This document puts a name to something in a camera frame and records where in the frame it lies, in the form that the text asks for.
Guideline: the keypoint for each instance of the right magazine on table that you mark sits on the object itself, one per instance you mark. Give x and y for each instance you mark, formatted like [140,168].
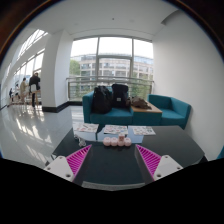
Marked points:
[142,130]

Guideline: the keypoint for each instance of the black backpack left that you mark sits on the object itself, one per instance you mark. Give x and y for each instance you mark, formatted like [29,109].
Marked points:
[102,100]

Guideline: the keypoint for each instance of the brown bag on side table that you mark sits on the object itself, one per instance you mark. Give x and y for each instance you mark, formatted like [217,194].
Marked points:
[139,103]

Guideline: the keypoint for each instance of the teal sofa right section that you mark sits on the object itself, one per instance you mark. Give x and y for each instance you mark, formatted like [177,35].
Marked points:
[174,112]

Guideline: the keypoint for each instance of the pink white gripper right finger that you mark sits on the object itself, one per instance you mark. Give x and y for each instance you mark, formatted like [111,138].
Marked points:
[153,166]

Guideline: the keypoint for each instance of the left magazine on table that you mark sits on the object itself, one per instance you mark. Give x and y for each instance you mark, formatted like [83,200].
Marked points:
[85,127]

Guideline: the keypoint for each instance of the person in black clothes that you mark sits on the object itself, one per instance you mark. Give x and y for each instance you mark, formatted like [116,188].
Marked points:
[34,86]

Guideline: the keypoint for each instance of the metal balcony railing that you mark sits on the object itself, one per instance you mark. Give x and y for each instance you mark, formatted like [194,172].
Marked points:
[78,86]

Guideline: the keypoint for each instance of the middle magazine on table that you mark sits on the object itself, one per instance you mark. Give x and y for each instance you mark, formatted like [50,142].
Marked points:
[115,129]

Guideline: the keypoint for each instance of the teal sofa section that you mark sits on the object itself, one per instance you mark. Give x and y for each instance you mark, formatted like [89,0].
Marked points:
[116,116]
[174,112]

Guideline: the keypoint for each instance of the person in beige clothes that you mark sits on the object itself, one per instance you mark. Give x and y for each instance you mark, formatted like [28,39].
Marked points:
[23,89]

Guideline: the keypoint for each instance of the black backpack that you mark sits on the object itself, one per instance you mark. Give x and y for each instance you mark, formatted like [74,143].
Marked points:
[102,100]
[120,95]

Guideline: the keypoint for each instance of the pink charger plug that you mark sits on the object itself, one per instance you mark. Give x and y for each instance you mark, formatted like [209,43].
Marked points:
[121,136]

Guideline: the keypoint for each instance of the teal sofa left section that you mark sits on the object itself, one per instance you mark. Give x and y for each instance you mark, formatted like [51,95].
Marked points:
[116,116]

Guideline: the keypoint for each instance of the magazine on table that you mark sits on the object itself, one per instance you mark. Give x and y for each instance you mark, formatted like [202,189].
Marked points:
[142,130]
[115,129]
[85,127]

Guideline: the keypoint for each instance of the black backpack right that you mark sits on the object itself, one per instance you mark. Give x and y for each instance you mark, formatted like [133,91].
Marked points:
[120,95]

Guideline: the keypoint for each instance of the wooden top side table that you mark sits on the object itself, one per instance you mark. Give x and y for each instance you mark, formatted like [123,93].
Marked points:
[150,109]

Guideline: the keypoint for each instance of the pink multi-socket power strip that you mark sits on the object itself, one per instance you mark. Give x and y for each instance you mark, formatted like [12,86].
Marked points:
[107,141]

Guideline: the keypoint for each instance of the pink white gripper left finger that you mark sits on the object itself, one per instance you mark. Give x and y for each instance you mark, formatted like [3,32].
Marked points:
[72,167]

